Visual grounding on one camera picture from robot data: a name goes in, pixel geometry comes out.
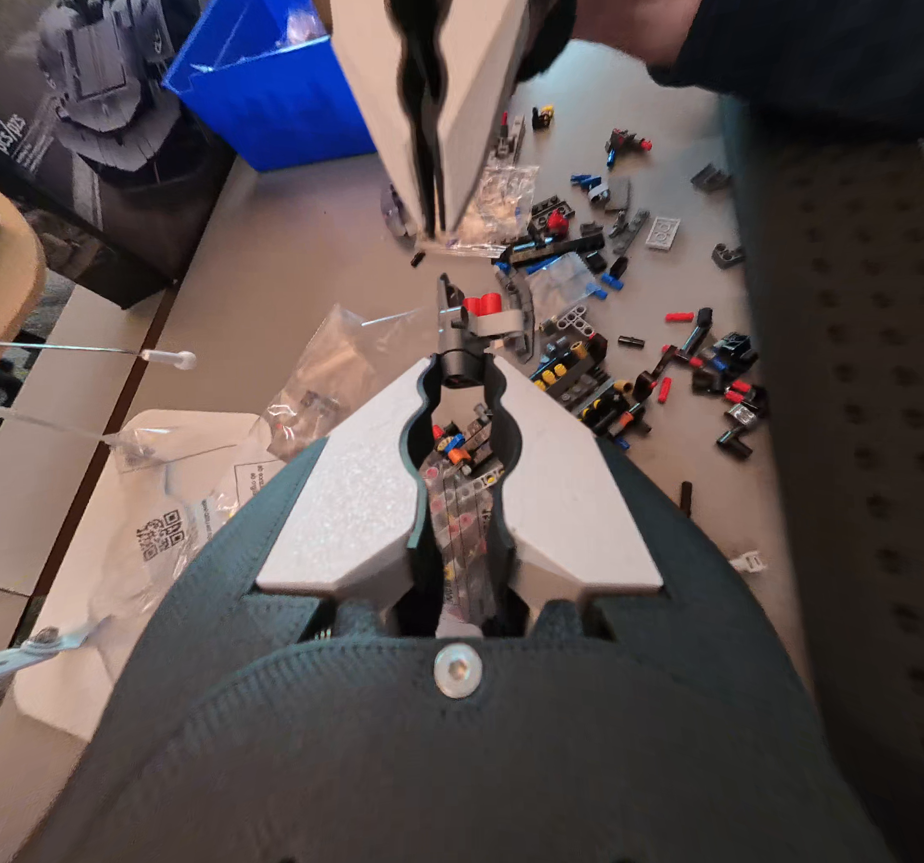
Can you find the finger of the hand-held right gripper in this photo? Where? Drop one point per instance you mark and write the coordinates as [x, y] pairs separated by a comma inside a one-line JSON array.
[[361, 33], [483, 84]]

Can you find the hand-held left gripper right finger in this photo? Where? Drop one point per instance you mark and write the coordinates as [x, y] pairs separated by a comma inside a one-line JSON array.
[[577, 516]]

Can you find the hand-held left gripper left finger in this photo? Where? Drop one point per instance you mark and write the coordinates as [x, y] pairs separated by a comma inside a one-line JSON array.
[[339, 516]]

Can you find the grey and red lego assembly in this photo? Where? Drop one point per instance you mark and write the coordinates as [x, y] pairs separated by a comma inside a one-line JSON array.
[[491, 322]]

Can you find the lego chassis with yellow connectors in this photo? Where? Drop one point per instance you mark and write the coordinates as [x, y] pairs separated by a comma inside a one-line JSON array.
[[570, 372]]

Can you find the pile of loose lego pieces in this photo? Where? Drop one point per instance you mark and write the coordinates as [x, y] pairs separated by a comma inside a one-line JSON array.
[[733, 351]]

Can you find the dark lego set box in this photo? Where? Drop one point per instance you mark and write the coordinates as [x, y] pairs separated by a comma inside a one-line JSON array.
[[86, 84]]

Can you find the blue plastic bin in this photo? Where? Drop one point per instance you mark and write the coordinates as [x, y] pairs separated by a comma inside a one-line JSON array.
[[274, 105]]

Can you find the clear bag with orange pieces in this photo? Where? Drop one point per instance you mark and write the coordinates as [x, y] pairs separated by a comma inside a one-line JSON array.
[[462, 516]]

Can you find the small clear bag with bits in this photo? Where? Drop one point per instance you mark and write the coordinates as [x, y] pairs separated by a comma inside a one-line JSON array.
[[498, 206]]

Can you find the black perforated foam pad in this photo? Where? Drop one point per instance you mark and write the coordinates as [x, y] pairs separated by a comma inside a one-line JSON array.
[[852, 372]]

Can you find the white book stand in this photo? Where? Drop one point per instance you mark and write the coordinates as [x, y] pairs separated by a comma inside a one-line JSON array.
[[65, 693]]

